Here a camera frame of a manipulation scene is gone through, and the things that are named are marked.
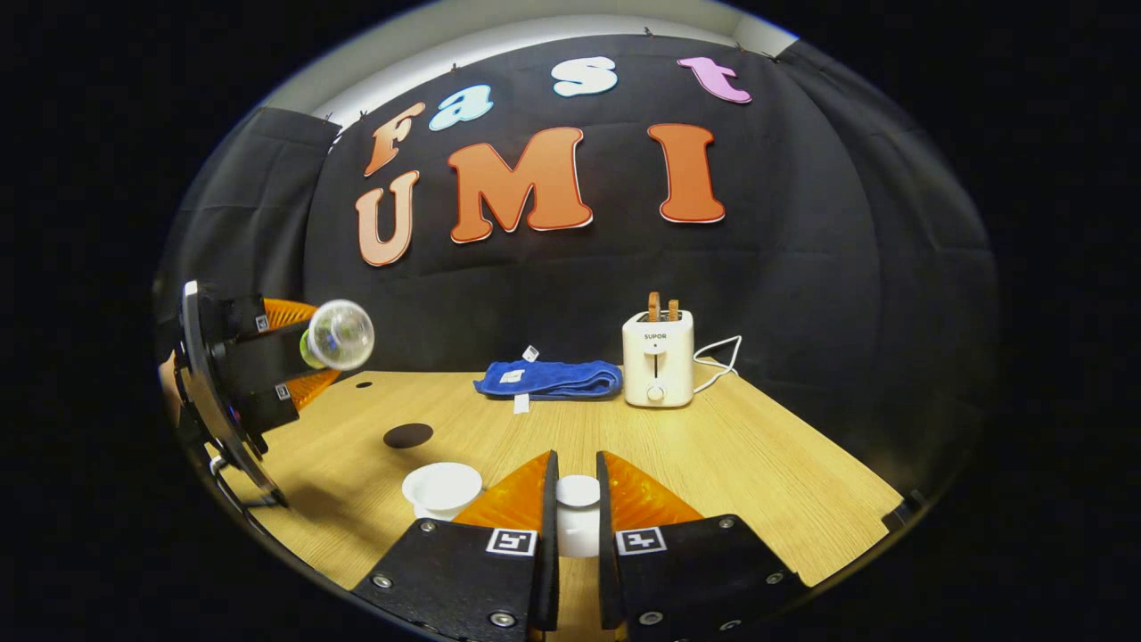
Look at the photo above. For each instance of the white teacup lid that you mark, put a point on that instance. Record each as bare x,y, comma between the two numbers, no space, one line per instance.
578,499

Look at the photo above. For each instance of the white teacup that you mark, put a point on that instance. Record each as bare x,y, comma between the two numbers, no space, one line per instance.
441,489

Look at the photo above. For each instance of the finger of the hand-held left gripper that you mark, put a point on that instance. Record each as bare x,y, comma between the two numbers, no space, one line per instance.
267,383
245,325

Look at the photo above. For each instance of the dark round coaster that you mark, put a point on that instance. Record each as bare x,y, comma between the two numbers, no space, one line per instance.
408,436

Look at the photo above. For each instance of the blue folded towel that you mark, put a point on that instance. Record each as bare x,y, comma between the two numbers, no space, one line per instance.
562,379

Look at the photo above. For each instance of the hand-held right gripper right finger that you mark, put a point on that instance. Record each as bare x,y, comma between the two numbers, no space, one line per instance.
606,571

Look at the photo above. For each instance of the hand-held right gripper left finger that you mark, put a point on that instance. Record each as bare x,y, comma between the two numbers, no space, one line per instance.
550,571

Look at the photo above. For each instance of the clear plastic water bottle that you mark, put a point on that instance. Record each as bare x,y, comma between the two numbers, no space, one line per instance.
343,334

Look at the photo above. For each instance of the white toaster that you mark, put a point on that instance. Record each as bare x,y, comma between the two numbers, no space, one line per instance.
658,357

